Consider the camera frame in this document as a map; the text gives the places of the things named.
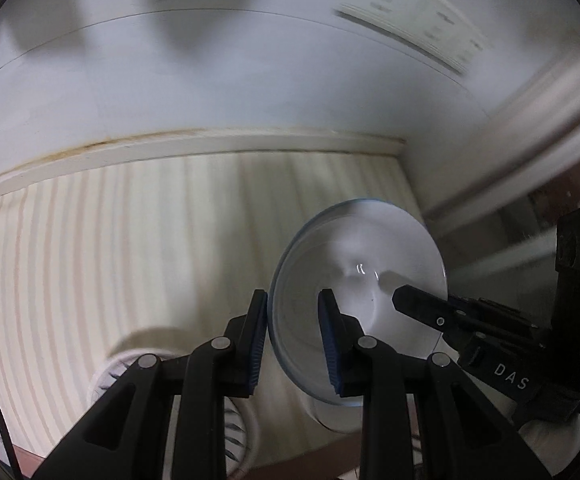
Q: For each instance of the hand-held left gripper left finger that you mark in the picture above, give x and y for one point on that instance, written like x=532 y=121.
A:
x=257 y=342

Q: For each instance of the metal door frame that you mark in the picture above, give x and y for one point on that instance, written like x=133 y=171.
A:
x=545 y=90

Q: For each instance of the white bowl with dark rim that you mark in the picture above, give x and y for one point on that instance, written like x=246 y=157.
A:
x=360 y=250

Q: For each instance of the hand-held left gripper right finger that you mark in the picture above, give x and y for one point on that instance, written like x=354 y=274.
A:
x=328 y=342

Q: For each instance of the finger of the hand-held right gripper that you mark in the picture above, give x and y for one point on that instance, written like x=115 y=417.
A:
x=420 y=305

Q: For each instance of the striped tablecloth with cat print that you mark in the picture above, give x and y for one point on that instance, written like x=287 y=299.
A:
x=119 y=240

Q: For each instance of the white plate with blue stripes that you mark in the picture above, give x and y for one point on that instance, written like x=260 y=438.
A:
x=114 y=367

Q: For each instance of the plain white bowl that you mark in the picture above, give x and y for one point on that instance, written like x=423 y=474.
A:
x=337 y=417

